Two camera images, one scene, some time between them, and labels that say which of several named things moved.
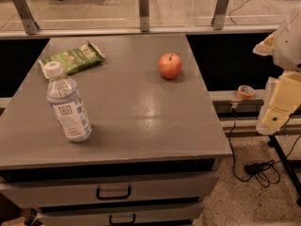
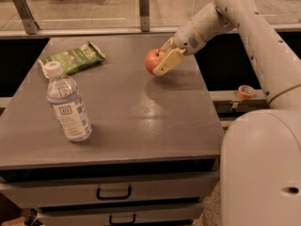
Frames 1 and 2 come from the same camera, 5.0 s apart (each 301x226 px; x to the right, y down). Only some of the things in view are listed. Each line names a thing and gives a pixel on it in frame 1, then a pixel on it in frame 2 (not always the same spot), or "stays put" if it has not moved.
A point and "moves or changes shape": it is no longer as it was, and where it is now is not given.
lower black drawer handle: (116, 223) stays put
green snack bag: (76, 57) stays put
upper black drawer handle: (98, 195) stays put
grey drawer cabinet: (152, 153) stays put
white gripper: (291, 49) to (187, 40)
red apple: (169, 65) moves or changes shape
